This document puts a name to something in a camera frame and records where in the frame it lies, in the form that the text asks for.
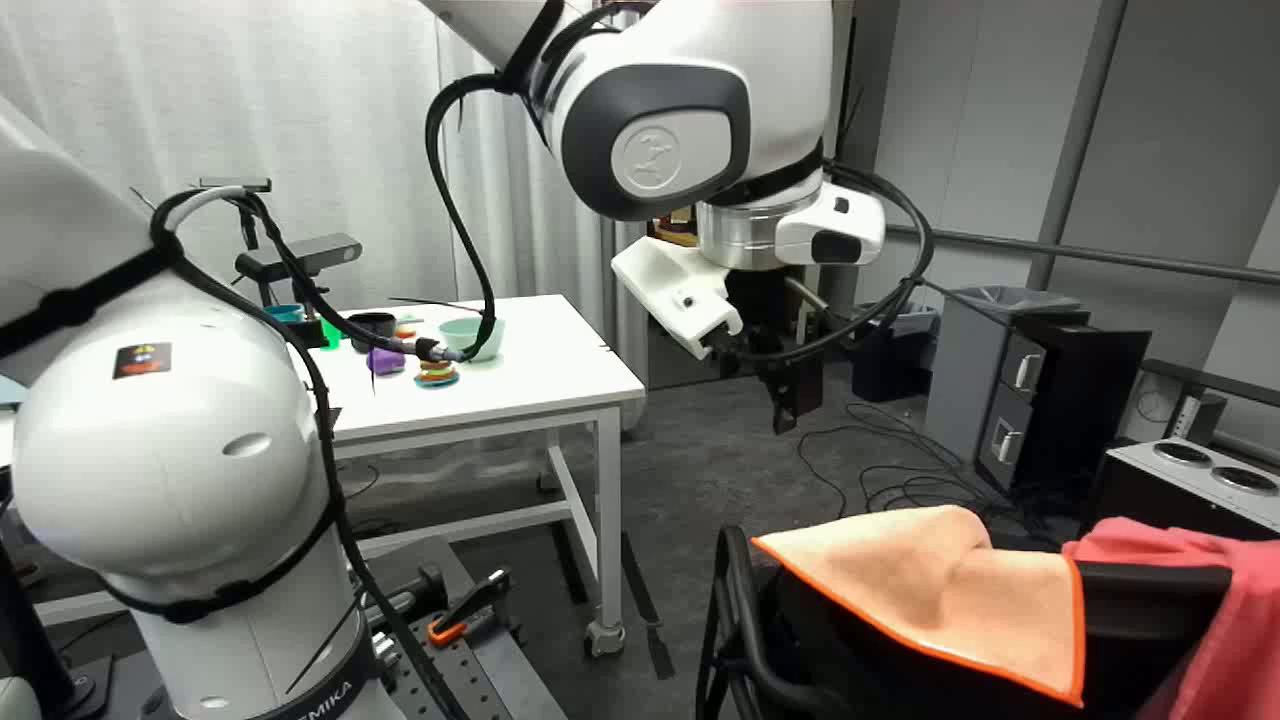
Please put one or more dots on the black drawer cabinet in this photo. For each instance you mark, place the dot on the black drawer cabinet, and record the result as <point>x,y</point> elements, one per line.
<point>1065,400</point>

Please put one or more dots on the black mesh chair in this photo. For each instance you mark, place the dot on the black mesh chair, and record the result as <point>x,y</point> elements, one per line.
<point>802,653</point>

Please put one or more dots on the orange towel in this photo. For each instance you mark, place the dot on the orange towel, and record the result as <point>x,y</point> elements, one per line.
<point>933,584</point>

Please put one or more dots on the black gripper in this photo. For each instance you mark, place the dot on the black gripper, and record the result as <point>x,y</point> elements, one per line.
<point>765,313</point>

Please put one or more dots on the green toy object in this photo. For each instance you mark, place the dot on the green toy object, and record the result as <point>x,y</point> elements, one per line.
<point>329,332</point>

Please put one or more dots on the black box on floor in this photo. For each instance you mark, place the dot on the black box on floor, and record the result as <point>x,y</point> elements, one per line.
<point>891,357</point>

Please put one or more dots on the teal bowl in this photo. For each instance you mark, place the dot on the teal bowl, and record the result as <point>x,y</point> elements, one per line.
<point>469,342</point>

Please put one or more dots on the black perforated breadboard table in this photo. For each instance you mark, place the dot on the black perforated breadboard table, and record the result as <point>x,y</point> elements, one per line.
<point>465,681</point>

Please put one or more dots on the black camera bar on stand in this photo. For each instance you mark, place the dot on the black camera bar on stand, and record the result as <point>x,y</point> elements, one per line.
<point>302,253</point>

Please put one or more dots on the grey cabinet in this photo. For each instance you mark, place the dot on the grey cabinet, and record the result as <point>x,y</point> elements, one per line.
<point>954,373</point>

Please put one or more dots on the white table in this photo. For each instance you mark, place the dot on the white table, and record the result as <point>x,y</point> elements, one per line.
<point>532,380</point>

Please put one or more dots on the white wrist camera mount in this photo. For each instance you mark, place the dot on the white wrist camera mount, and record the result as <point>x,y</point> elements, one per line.
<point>672,296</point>

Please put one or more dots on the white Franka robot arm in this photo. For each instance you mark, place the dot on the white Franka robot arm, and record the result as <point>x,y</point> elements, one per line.
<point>162,454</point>

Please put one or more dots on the black cup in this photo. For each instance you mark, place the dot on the black cup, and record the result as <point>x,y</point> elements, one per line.
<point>372,324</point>

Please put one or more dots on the purple toy object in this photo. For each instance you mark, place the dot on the purple toy object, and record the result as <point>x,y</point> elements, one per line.
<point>386,362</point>

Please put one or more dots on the stacked brown orange discs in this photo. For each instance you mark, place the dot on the stacked brown orange discs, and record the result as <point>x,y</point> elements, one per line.
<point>438,373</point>

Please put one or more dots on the white curtain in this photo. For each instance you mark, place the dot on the white curtain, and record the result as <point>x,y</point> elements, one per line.
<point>201,107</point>

